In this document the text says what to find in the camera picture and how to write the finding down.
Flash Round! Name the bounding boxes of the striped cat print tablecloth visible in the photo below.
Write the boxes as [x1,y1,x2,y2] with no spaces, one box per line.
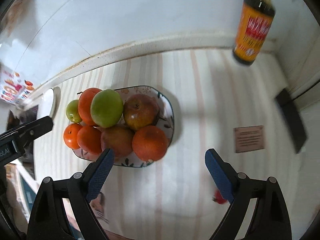
[32,47,308,240]

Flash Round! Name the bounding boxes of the red cherry tomato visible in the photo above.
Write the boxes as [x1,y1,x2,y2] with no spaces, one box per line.
[212,189,229,204]

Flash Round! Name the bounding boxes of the brown card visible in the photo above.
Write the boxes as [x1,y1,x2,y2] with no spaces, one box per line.
[234,125,265,153]

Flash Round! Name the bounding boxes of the black smartphone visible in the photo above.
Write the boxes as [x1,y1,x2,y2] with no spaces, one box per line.
[274,88,308,154]

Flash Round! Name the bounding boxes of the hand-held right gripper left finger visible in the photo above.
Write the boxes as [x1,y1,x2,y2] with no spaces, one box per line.
[27,148,115,240]

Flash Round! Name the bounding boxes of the round white plate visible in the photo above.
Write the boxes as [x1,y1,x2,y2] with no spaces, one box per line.
[37,87,61,117]

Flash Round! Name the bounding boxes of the small orange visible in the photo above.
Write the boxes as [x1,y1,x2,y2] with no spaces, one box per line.
[63,123,83,150]
[77,126,103,155]

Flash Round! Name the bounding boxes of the dark sauce bottle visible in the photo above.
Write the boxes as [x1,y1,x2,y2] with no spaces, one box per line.
[232,0,276,67]

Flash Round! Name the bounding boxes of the blue cabinet door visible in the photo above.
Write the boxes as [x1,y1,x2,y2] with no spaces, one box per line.
[15,169,38,213]

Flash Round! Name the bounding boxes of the colourful wall sticker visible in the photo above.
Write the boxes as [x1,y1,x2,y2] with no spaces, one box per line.
[0,67,35,108]

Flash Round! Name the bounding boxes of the dark brownish orange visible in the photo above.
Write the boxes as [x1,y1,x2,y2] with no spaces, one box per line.
[132,125,169,162]

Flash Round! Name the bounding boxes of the black gas stove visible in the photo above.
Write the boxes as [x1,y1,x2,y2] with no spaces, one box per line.
[7,105,39,163]

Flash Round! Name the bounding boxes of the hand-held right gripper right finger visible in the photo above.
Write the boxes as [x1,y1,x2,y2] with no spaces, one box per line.
[204,149,293,240]

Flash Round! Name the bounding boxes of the oval floral plate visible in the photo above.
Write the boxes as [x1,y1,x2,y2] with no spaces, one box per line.
[71,85,175,168]

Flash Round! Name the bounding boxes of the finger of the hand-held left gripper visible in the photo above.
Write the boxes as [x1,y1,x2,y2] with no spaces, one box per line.
[0,116,54,154]

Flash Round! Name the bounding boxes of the reddish green fruit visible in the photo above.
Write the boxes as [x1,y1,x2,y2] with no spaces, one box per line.
[123,94,160,131]
[100,125,135,158]

